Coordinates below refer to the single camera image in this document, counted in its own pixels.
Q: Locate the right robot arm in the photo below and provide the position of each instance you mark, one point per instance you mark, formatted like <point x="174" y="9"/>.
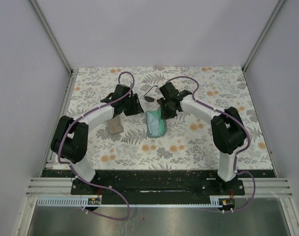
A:
<point x="227" y="129"/>

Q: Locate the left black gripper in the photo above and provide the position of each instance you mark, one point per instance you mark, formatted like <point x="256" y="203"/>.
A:
<point x="137" y="108"/>

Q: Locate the right aluminium frame post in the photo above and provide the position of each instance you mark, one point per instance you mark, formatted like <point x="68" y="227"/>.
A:
<point x="263" y="34"/>

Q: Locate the white slotted cable duct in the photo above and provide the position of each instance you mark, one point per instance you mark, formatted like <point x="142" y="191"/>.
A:
<point x="68" y="202"/>

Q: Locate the grey-blue glasses case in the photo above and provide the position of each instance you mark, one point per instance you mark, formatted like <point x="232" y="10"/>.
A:
<point x="162" y="123"/>

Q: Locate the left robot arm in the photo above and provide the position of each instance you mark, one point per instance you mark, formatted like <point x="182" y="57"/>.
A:
<point x="70" y="140"/>

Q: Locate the aluminium front rail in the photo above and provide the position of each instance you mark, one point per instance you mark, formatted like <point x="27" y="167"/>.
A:
<point x="265" y="187"/>

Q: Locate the aluminium frame post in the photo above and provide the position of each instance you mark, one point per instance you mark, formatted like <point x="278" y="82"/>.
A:
<point x="263" y="34"/>
<point x="50" y="34"/>

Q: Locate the left aluminium frame post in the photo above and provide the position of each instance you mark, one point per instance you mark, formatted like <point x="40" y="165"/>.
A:
<point x="50" y="34"/>

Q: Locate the black aviator sunglasses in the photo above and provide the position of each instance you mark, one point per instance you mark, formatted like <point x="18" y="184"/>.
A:
<point x="148" y="98"/>

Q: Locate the brown glasses case green lining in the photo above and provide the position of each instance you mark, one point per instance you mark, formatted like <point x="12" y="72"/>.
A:
<point x="114" y="126"/>

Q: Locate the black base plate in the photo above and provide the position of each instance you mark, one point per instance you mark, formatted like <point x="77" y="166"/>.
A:
<point x="199" y="182"/>

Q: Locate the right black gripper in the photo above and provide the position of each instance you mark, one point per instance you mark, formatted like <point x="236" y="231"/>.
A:
<point x="165" y="115"/>

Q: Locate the floral table mat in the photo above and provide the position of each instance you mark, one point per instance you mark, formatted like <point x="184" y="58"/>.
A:
<point x="188" y="142"/>

